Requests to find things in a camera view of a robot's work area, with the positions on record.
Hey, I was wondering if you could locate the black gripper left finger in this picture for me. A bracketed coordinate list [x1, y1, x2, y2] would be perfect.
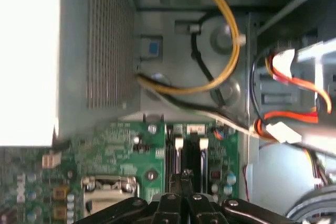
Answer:
[75, 171, 186, 224]

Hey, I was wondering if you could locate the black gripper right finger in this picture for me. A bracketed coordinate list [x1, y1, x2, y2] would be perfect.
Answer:
[185, 170, 299, 224]

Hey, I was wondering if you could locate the CPU socket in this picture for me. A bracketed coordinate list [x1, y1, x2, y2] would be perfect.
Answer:
[81, 175, 140, 224]

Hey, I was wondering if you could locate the green motherboard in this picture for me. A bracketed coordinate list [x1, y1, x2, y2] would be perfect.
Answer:
[0, 119, 241, 224]

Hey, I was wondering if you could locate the white power connector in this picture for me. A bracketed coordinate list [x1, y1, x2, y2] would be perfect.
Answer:
[265, 122, 302, 144]
[272, 48, 297, 78]

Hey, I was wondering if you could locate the beige board connector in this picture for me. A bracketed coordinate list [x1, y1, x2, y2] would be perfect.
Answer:
[41, 153, 61, 168]

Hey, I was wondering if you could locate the blue square sticker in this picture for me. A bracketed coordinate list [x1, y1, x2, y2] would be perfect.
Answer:
[147, 40, 160, 56]

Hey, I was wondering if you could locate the black PC case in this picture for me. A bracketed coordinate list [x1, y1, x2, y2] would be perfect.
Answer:
[0, 0, 336, 224]

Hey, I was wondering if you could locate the grey power supply unit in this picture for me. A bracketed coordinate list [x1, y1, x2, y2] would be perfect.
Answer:
[0, 0, 142, 147]

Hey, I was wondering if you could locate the grey wire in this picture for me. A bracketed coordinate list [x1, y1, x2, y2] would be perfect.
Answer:
[154, 95, 254, 135]

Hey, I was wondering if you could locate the black cable bundle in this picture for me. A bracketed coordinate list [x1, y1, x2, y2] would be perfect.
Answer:
[285, 179, 336, 224]

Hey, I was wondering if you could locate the red power wire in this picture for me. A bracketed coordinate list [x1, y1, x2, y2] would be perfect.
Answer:
[253, 50, 333, 141]

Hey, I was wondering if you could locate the black wire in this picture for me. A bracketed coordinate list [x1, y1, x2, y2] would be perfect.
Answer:
[190, 34, 226, 106]

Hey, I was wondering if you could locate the yellow wire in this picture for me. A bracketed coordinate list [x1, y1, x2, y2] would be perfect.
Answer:
[135, 0, 241, 96]

